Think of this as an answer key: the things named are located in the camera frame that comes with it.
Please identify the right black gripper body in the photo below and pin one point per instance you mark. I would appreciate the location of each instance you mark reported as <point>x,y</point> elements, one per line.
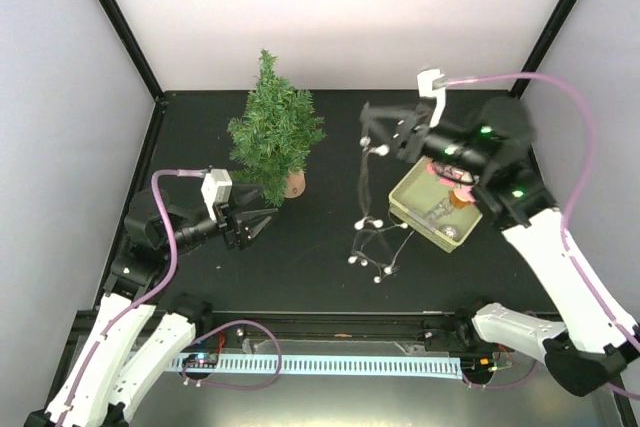
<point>412,148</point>

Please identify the pink cone ornament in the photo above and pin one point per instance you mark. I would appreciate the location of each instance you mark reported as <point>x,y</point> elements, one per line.
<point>461,197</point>

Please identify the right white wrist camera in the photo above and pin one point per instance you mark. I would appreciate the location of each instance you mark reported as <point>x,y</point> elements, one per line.
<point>432,86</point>

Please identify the black aluminium rail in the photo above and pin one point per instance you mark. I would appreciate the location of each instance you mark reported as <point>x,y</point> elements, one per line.
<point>438,332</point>

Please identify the pink star ornament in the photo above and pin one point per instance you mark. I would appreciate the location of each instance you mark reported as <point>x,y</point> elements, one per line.
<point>451,174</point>

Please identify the small circuit board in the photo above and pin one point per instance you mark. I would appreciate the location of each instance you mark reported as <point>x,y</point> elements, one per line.
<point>201,360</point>

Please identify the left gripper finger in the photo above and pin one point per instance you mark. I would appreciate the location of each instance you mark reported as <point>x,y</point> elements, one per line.
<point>243,194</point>
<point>253,222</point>

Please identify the light blue slotted cable duct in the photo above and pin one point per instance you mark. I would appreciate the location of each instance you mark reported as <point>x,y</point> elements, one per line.
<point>328,365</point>

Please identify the small green christmas tree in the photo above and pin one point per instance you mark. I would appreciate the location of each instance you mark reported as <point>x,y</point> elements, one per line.
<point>276,132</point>

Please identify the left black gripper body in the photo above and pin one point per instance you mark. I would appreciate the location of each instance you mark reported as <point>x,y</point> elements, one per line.
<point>230,229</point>

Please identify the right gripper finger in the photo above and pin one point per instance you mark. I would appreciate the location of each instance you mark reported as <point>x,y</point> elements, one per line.
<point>385,132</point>
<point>372,115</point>

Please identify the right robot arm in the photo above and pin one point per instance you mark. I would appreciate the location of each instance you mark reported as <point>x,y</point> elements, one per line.
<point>595,339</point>

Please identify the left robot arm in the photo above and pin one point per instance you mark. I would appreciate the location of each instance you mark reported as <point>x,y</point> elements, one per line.
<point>180,211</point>

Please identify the green plastic basket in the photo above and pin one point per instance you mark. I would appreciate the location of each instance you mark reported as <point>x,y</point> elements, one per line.
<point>425,204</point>

